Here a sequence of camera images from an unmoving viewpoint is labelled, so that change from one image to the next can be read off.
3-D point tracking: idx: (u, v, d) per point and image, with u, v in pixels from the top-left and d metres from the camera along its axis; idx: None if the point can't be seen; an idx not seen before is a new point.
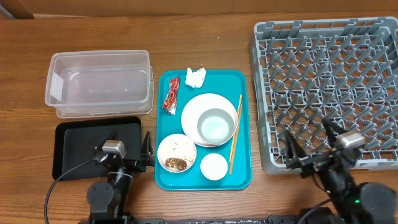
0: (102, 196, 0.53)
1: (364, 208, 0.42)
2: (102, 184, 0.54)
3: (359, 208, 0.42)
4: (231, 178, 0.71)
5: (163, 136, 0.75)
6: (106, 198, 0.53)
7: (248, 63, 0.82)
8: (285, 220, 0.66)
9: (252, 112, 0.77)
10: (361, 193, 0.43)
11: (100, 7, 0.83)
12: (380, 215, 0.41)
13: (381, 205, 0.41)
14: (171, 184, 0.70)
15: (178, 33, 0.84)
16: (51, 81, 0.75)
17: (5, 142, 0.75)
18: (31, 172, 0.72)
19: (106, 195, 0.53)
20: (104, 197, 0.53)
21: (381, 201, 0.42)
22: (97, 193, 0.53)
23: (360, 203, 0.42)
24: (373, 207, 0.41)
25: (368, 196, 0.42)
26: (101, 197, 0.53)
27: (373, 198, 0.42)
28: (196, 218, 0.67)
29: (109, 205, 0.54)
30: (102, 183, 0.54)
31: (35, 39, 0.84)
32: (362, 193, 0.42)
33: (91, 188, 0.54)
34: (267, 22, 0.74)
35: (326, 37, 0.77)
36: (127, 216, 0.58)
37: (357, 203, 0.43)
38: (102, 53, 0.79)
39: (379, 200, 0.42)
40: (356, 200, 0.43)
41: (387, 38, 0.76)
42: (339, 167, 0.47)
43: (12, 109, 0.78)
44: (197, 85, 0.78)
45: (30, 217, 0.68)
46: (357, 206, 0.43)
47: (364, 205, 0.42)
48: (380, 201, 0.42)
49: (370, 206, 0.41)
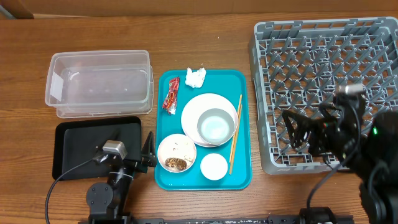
0: (101, 198, 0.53)
1: (385, 131, 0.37)
2: (102, 185, 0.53)
3: (382, 137, 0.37)
4: (231, 178, 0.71)
5: (163, 136, 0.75)
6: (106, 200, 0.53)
7: (248, 63, 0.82)
8: (286, 220, 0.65)
9: (252, 112, 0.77)
10: (379, 119, 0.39)
11: (100, 7, 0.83)
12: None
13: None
14: (171, 184, 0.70)
15: (178, 33, 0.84)
16: (51, 81, 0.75)
17: (5, 142, 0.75)
18: (31, 172, 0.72)
19: (106, 196, 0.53)
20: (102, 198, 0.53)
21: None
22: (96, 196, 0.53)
23: (382, 129, 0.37)
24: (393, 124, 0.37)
25: (386, 120, 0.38)
26: (101, 198, 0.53)
27: (390, 119, 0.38)
28: (196, 218, 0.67)
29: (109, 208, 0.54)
30: (102, 184, 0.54)
31: (35, 39, 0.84)
32: (380, 119, 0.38)
33: (90, 190, 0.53)
34: (267, 22, 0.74)
35: (326, 37, 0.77)
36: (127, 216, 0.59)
37: (376, 134, 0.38)
38: (102, 53, 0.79)
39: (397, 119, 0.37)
40: (375, 130, 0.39)
41: (387, 38, 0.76)
42: (349, 117, 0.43)
43: (12, 109, 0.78)
44: (197, 85, 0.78)
45: (30, 217, 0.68)
46: (379, 136, 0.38)
47: (385, 128, 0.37)
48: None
49: (392, 126, 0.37)
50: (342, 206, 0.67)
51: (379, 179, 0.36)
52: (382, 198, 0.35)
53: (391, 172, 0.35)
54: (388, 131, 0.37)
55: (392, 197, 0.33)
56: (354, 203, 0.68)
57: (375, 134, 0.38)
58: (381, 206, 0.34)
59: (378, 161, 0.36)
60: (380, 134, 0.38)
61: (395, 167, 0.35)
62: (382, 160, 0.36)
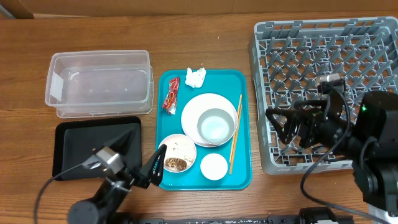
0: (84, 219, 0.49)
1: (371, 109, 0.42)
2: (84, 205, 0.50)
3: (370, 112, 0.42)
4: (231, 178, 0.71)
5: (163, 136, 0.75)
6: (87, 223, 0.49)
7: (248, 63, 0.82)
8: (286, 220, 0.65)
9: (252, 112, 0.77)
10: (367, 98, 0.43)
11: (100, 7, 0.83)
12: (393, 109, 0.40)
13: (391, 101, 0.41)
14: (171, 184, 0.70)
15: (178, 33, 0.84)
16: (51, 81, 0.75)
17: (5, 142, 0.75)
18: (31, 172, 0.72)
19: (89, 218, 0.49)
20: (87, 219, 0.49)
21: (389, 99, 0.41)
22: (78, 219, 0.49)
23: (370, 106, 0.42)
24: (380, 102, 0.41)
25: (373, 98, 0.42)
26: (84, 220, 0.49)
27: (375, 97, 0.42)
28: (196, 218, 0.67)
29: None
30: (85, 203, 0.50)
31: (35, 38, 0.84)
32: (367, 98, 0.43)
33: (71, 210, 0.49)
34: (267, 22, 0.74)
35: (326, 37, 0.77)
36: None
37: (365, 112, 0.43)
38: (102, 53, 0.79)
39: (384, 97, 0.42)
40: (364, 108, 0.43)
41: (387, 38, 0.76)
42: (335, 102, 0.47)
43: (12, 109, 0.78)
44: (197, 84, 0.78)
45: (30, 217, 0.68)
46: (365, 114, 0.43)
47: (373, 105, 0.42)
48: (384, 97, 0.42)
49: (379, 103, 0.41)
50: (341, 206, 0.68)
51: (369, 155, 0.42)
52: (374, 172, 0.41)
53: (380, 147, 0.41)
54: (376, 109, 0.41)
55: (384, 172, 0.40)
56: (354, 203, 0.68)
57: (364, 111, 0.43)
58: (374, 180, 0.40)
59: (368, 138, 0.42)
60: (368, 111, 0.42)
61: (384, 142, 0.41)
62: (372, 137, 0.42)
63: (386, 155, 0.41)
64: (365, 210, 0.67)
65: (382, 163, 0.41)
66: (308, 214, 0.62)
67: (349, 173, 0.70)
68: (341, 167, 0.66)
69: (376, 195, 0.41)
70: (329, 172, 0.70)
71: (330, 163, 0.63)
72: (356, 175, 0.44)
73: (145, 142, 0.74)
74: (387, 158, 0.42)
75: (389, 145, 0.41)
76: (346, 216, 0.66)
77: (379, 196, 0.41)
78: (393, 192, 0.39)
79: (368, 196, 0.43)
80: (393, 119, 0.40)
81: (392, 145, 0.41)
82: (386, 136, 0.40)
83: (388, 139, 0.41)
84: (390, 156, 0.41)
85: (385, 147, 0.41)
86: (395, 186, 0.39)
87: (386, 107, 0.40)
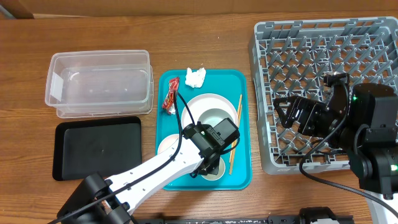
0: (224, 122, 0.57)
1: (362, 96, 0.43)
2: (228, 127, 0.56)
3: (360, 101, 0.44)
4: (231, 178, 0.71)
5: (163, 137, 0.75)
6: (221, 131, 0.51)
7: (248, 62, 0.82)
8: (286, 220, 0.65)
9: (252, 112, 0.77)
10: (356, 88, 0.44)
11: (100, 7, 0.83)
12: (382, 96, 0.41)
13: (380, 89, 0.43)
14: (171, 184, 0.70)
15: (178, 33, 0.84)
16: (51, 81, 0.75)
17: (5, 142, 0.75)
18: (31, 172, 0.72)
19: None
20: (226, 129, 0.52)
21: (378, 89, 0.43)
22: (221, 123, 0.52)
23: (360, 96, 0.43)
24: (369, 90, 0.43)
25: (362, 88, 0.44)
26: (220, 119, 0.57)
27: (367, 86, 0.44)
28: (196, 218, 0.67)
29: (216, 137, 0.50)
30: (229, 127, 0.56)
31: (35, 38, 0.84)
32: (357, 88, 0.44)
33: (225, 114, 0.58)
34: (267, 22, 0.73)
35: (326, 37, 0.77)
36: (212, 160, 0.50)
37: (356, 101, 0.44)
38: (102, 53, 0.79)
39: (373, 87, 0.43)
40: (355, 98, 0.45)
41: (387, 38, 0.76)
42: (340, 94, 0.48)
43: (12, 109, 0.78)
44: (197, 84, 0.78)
45: (30, 217, 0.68)
46: (355, 102, 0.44)
47: (363, 94, 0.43)
48: (372, 86, 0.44)
49: (367, 91, 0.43)
50: (341, 206, 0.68)
51: (362, 142, 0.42)
52: (367, 157, 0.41)
53: (372, 132, 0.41)
54: (365, 96, 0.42)
55: (378, 156, 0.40)
56: (354, 203, 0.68)
57: (354, 100, 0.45)
58: (369, 165, 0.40)
59: (360, 125, 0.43)
60: (359, 99, 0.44)
61: (375, 127, 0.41)
62: (364, 124, 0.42)
63: (378, 140, 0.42)
64: (366, 210, 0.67)
65: (375, 149, 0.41)
66: (308, 214, 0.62)
67: (349, 173, 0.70)
68: (341, 167, 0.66)
69: (372, 180, 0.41)
70: (329, 172, 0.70)
71: (331, 163, 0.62)
72: (351, 161, 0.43)
73: (145, 142, 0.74)
74: (380, 145, 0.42)
75: (380, 130, 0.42)
76: (345, 216, 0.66)
77: (375, 182, 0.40)
78: (387, 175, 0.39)
79: (364, 185, 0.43)
80: (382, 104, 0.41)
81: (383, 132, 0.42)
82: (378, 122, 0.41)
83: (379, 125, 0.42)
84: (382, 141, 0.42)
85: (376, 132, 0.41)
86: (389, 170, 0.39)
87: (374, 94, 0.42)
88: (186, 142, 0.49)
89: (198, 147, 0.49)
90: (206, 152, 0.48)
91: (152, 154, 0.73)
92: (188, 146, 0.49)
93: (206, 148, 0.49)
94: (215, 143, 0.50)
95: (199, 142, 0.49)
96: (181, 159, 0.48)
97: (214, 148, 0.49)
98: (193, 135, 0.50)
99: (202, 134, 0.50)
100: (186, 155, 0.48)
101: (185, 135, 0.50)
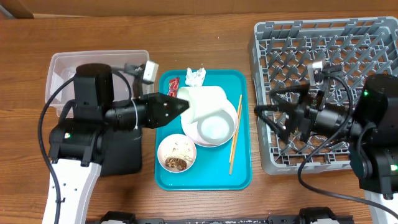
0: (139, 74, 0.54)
1: (375, 93, 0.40)
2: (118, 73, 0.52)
3: (371, 99, 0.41)
4: (231, 178, 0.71)
5: (163, 136, 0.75)
6: (87, 100, 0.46)
7: (248, 62, 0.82)
8: (286, 220, 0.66)
9: (252, 112, 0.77)
10: (369, 83, 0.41)
11: (100, 7, 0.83)
12: (395, 96, 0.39)
13: (393, 87, 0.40)
14: (171, 184, 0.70)
15: (178, 33, 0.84)
16: (50, 81, 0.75)
17: (5, 142, 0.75)
18: (31, 172, 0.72)
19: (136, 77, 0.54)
20: (89, 96, 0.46)
21: (392, 85, 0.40)
22: (80, 92, 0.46)
23: (373, 93, 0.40)
24: (384, 88, 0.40)
25: (375, 83, 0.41)
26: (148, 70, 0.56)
27: (381, 82, 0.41)
28: (196, 218, 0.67)
29: (88, 109, 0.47)
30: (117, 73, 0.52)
31: (35, 39, 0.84)
32: (370, 83, 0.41)
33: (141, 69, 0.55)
34: (267, 22, 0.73)
35: (326, 37, 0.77)
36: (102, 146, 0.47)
37: (366, 97, 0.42)
38: (102, 53, 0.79)
39: (387, 83, 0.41)
40: (365, 93, 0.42)
41: (387, 38, 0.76)
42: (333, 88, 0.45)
43: (12, 109, 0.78)
44: (197, 85, 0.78)
45: (30, 217, 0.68)
46: (366, 98, 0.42)
47: (376, 92, 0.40)
48: (387, 82, 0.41)
49: (382, 89, 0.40)
50: (341, 206, 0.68)
51: (367, 140, 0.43)
52: (368, 157, 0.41)
53: (378, 133, 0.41)
54: (378, 95, 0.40)
55: (378, 155, 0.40)
56: (354, 203, 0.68)
57: (365, 95, 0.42)
58: (369, 165, 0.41)
59: (367, 124, 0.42)
60: (370, 97, 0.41)
61: (382, 129, 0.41)
62: (371, 123, 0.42)
63: (382, 141, 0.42)
64: (366, 210, 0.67)
65: (376, 149, 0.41)
66: (308, 214, 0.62)
67: (349, 173, 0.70)
68: (341, 167, 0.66)
69: (372, 179, 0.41)
70: (329, 172, 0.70)
71: (330, 163, 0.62)
72: (352, 159, 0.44)
73: (145, 142, 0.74)
74: (382, 145, 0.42)
75: (387, 130, 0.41)
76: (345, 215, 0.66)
77: (374, 182, 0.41)
78: (387, 175, 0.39)
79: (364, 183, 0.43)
80: (395, 106, 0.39)
81: (390, 132, 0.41)
82: (385, 123, 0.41)
83: (387, 126, 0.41)
84: (387, 142, 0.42)
85: (382, 133, 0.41)
86: (389, 170, 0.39)
87: (387, 94, 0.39)
88: (59, 167, 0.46)
89: (76, 151, 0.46)
90: (87, 145, 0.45)
91: (152, 155, 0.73)
92: (63, 171, 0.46)
93: (89, 140, 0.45)
94: (88, 132, 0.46)
95: (74, 145, 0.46)
96: (71, 186, 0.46)
97: (92, 136, 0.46)
98: (63, 147, 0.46)
99: (69, 137, 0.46)
100: (68, 179, 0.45)
101: (54, 157, 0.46)
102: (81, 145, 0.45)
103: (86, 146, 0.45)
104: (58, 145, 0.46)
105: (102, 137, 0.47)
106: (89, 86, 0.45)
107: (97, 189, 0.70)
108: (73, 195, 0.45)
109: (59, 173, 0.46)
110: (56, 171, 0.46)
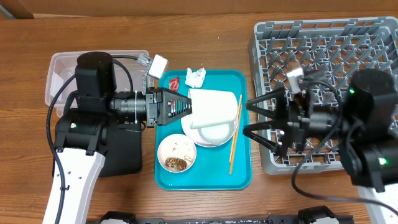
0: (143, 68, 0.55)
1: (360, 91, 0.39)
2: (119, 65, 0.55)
3: (357, 97, 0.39)
4: (231, 178, 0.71)
5: (163, 136, 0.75)
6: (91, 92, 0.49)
7: (248, 62, 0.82)
8: (286, 220, 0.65)
9: (252, 112, 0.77)
10: (354, 81, 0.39)
11: (100, 7, 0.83)
12: (380, 94, 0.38)
13: (379, 84, 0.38)
14: (171, 183, 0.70)
15: (178, 33, 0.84)
16: (50, 81, 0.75)
17: (5, 142, 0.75)
18: (31, 172, 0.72)
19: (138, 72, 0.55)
20: (93, 90, 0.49)
21: (379, 82, 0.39)
22: (85, 85, 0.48)
23: (358, 91, 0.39)
24: (369, 86, 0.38)
25: (361, 80, 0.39)
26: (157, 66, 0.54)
27: (369, 79, 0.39)
28: (196, 218, 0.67)
29: (91, 100, 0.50)
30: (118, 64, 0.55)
31: (35, 38, 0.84)
32: (355, 81, 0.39)
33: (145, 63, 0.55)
34: (267, 22, 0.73)
35: (326, 37, 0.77)
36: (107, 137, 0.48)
37: (352, 94, 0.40)
38: None
39: (374, 80, 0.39)
40: (352, 91, 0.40)
41: (387, 38, 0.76)
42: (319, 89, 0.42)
43: (12, 109, 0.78)
44: (197, 85, 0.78)
45: (30, 217, 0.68)
46: (352, 96, 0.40)
47: (361, 89, 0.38)
48: (374, 79, 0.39)
49: (367, 88, 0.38)
50: (341, 206, 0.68)
51: (356, 137, 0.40)
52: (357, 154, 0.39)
53: (366, 130, 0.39)
54: (364, 93, 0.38)
55: (366, 152, 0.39)
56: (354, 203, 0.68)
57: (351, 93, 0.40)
58: (358, 162, 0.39)
59: (354, 121, 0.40)
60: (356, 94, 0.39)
61: (369, 126, 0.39)
62: (358, 121, 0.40)
63: (370, 136, 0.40)
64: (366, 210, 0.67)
65: (363, 144, 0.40)
66: (307, 216, 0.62)
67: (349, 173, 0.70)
68: (341, 167, 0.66)
69: (361, 175, 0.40)
70: (329, 172, 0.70)
71: (331, 163, 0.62)
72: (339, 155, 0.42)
73: (145, 142, 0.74)
74: (369, 140, 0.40)
75: (375, 127, 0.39)
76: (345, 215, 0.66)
77: (364, 177, 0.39)
78: (377, 170, 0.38)
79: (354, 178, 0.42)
80: (381, 103, 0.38)
81: (377, 127, 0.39)
82: (372, 120, 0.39)
83: (374, 122, 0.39)
84: (374, 137, 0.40)
85: (371, 129, 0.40)
86: (378, 164, 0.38)
87: (374, 91, 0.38)
88: (64, 155, 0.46)
89: (81, 140, 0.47)
90: (92, 134, 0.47)
91: (152, 154, 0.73)
92: (68, 159, 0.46)
93: (94, 130, 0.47)
94: (94, 123, 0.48)
95: (79, 134, 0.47)
96: (76, 174, 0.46)
97: (96, 126, 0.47)
98: (67, 137, 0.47)
99: (74, 126, 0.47)
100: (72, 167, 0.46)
101: (60, 147, 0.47)
102: (86, 134, 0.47)
103: (91, 135, 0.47)
104: (64, 135, 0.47)
105: (107, 128, 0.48)
106: (91, 78, 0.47)
107: (97, 189, 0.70)
108: (77, 183, 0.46)
109: (64, 162, 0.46)
110: (61, 159, 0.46)
